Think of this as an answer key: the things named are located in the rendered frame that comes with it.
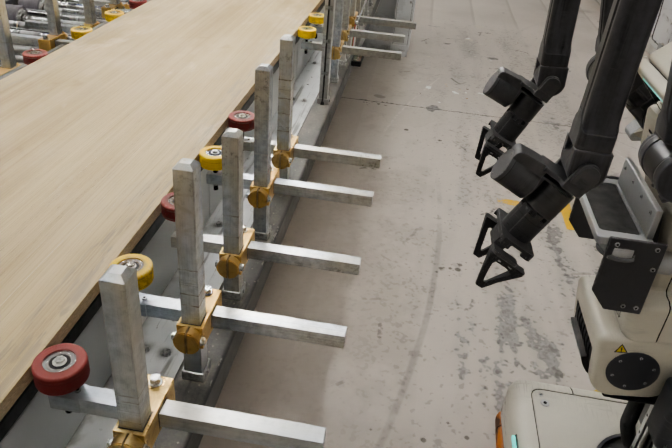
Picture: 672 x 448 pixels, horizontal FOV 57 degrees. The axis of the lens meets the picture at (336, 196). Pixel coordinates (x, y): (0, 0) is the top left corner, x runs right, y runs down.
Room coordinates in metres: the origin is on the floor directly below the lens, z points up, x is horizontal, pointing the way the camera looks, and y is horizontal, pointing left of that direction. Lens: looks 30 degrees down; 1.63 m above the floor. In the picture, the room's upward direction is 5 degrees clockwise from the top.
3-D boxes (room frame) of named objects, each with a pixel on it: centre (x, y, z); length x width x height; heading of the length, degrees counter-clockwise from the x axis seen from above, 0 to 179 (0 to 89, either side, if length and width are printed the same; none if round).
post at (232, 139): (1.12, 0.22, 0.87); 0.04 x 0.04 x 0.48; 84
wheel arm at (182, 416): (0.66, 0.20, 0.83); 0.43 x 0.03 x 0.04; 84
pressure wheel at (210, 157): (1.43, 0.32, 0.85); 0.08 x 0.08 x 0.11
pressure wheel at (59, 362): (0.68, 0.40, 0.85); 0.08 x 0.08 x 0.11
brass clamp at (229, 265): (1.14, 0.21, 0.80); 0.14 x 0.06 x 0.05; 174
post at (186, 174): (0.87, 0.24, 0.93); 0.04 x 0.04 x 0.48; 84
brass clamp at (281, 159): (1.64, 0.16, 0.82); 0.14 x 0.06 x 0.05; 174
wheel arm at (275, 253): (1.16, 0.15, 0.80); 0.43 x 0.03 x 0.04; 84
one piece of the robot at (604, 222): (1.08, -0.57, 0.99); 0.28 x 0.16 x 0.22; 174
